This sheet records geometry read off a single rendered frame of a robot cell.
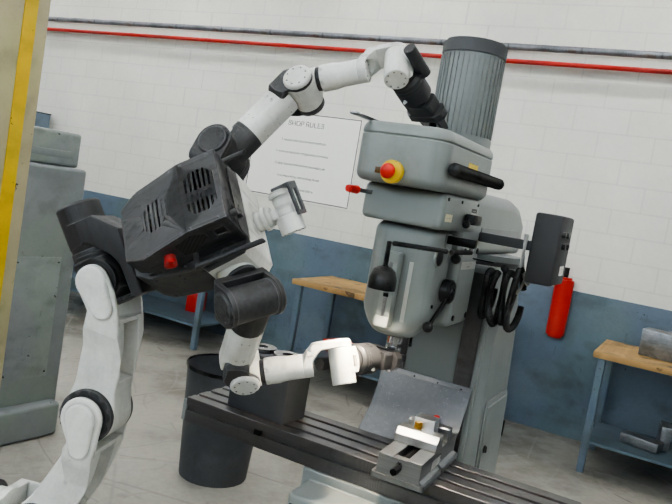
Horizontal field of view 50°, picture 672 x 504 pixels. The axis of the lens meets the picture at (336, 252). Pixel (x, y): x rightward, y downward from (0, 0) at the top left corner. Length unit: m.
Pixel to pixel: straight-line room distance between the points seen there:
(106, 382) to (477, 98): 1.33
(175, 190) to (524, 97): 4.96
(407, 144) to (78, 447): 1.13
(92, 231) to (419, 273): 0.87
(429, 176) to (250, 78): 5.85
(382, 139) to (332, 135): 5.11
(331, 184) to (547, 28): 2.37
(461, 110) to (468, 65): 0.13
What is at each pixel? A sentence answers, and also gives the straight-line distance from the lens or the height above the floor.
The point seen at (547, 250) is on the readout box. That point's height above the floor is 1.62.
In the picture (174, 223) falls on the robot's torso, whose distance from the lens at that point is 1.69.
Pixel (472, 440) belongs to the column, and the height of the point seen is 0.94.
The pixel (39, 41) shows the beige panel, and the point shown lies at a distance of 3.19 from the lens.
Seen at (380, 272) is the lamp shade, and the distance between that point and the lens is 1.82.
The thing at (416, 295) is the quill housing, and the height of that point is 1.44.
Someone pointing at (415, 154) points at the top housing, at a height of 1.81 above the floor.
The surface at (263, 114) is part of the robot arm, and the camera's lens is 1.94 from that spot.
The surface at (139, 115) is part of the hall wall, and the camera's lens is 8.46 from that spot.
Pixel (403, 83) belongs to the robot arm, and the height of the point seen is 1.99.
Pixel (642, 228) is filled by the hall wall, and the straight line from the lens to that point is 6.16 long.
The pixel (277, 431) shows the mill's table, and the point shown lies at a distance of 2.22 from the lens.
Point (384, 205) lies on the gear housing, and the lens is 1.98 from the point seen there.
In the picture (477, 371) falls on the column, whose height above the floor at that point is 1.18.
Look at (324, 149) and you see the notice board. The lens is 7.03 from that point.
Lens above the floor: 1.69
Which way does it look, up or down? 5 degrees down
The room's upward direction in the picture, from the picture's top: 10 degrees clockwise
